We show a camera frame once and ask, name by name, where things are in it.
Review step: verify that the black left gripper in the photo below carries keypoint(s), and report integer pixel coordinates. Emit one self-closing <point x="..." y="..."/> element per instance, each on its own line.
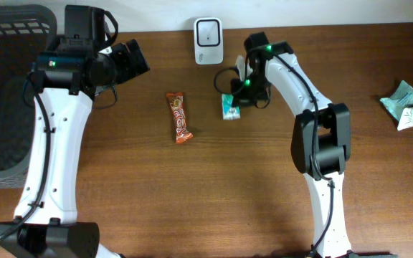
<point x="129" y="67"/>

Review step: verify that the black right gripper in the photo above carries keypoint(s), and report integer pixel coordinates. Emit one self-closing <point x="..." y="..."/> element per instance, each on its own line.
<point x="242" y="98"/>

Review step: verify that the teal tissue pack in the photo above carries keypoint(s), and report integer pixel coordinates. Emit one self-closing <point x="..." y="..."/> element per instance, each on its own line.
<point x="228" y="111"/>

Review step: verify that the orange candy bar wrapper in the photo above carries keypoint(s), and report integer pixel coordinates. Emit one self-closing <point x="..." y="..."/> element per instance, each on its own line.
<point x="176" y="103"/>

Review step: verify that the teal wet wipes pack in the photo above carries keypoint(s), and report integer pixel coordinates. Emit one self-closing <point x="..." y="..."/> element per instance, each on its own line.
<point x="399" y="100"/>

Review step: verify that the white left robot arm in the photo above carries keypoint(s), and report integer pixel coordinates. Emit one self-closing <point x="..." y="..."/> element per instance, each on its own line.
<point x="66" y="78"/>

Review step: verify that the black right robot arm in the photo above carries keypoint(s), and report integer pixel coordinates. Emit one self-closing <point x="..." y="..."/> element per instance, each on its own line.
<point x="321" y="141"/>

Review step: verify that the white barcode scanner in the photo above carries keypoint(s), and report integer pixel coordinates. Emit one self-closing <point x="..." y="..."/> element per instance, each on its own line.
<point x="208" y="41"/>

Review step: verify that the grey plastic basket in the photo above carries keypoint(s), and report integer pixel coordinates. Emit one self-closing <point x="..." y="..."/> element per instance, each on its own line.
<point x="25" y="31"/>

